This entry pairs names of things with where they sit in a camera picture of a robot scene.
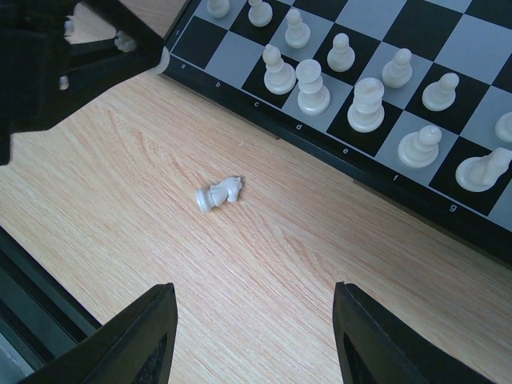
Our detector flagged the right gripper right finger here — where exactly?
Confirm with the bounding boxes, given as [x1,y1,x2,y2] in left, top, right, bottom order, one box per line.
[334,282,437,384]

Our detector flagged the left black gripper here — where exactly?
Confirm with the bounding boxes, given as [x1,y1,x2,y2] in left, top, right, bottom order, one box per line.
[1,0,164,166]

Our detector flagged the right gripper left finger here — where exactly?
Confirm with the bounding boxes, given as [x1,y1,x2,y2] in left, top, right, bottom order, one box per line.
[22,283,178,383]

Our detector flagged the white pawn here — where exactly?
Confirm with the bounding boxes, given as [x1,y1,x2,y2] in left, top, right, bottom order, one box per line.
[422,73,459,112]
[248,0,273,27]
[206,0,230,18]
[285,9,310,49]
[494,112,512,143]
[382,48,413,88]
[327,33,355,73]

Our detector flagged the white chess piece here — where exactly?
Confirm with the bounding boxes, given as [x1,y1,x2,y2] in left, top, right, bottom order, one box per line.
[455,147,511,192]
[149,46,170,74]
[295,59,330,116]
[262,44,296,95]
[398,125,442,169]
[347,78,385,133]
[195,177,243,213]

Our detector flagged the black and silver chessboard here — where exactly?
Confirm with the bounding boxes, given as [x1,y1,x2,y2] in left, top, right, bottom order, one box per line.
[166,1,511,264]

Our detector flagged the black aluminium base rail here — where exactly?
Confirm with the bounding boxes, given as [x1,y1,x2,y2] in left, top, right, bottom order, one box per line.
[1,230,102,383]

